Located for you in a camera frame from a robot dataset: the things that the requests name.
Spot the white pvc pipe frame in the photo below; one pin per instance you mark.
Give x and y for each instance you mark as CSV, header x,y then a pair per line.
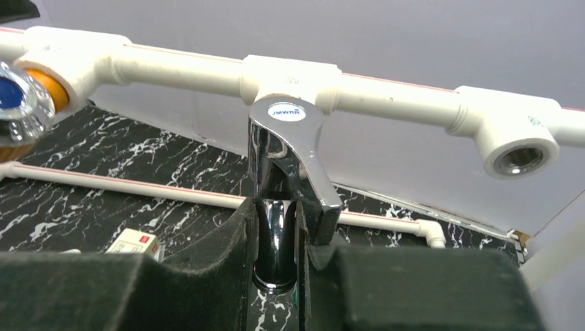
x,y
515,134

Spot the chrome metal faucet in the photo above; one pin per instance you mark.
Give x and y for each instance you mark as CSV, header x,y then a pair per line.
x,y
292,188

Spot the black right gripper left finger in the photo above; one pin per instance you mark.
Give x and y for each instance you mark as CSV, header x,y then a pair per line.
x,y
204,287

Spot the small white red box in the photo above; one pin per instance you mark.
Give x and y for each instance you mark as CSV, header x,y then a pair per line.
x,y
135,242

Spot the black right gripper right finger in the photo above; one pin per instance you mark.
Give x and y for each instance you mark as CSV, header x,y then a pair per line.
x,y
358,287

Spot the orange plastic faucet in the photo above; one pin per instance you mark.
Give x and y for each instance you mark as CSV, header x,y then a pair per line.
x,y
30,100

